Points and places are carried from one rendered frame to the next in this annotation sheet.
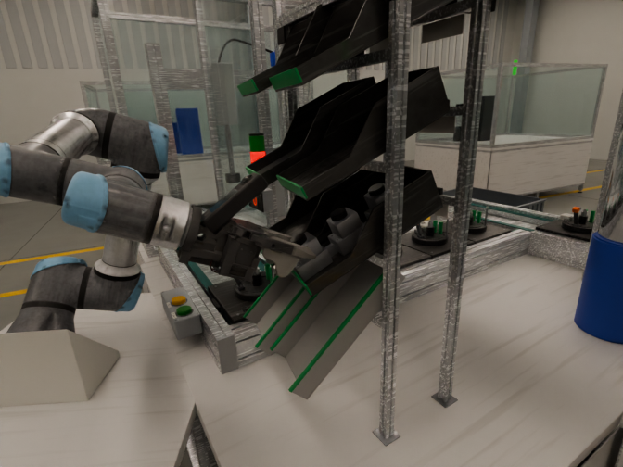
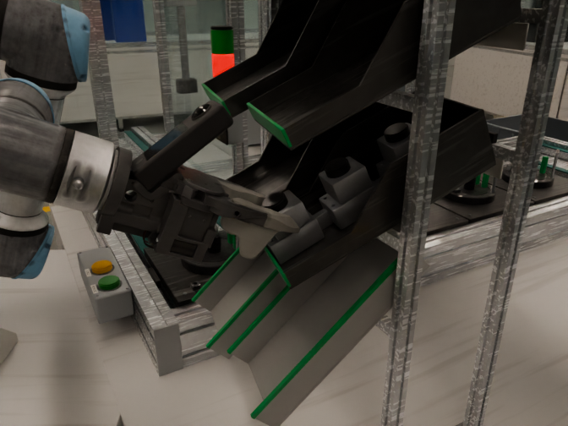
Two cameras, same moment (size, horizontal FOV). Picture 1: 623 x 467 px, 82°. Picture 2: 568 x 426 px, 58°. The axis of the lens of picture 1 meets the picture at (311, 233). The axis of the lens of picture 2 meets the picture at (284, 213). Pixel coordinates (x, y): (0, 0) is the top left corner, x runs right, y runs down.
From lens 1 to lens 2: 5 cm
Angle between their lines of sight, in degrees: 6
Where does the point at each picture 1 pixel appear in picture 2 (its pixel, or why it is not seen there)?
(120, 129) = (19, 14)
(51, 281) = not seen: outside the picture
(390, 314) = (404, 319)
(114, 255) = (10, 199)
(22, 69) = not seen: outside the picture
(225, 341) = (166, 331)
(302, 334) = (275, 332)
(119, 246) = not seen: hidden behind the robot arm
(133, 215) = (28, 162)
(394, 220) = (421, 184)
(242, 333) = (189, 321)
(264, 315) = (222, 299)
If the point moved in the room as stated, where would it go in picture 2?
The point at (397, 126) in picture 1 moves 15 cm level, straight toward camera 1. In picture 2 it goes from (437, 41) to (438, 63)
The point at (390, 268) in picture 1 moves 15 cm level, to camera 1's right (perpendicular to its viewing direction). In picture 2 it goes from (409, 253) to (548, 255)
